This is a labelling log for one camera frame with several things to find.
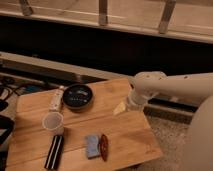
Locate dark red oval object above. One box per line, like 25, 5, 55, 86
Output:
99, 134, 108, 161

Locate white plastic cup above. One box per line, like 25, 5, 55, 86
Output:
42, 112, 64, 135

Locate blue sponge block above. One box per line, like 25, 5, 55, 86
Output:
85, 135, 100, 159

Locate black cables at left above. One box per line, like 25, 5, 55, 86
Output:
0, 76, 28, 101

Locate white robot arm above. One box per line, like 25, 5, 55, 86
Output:
113, 71, 213, 171

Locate black box with white stripes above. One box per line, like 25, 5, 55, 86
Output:
44, 135, 64, 170

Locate dark chair at left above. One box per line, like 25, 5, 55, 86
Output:
0, 99, 14, 171

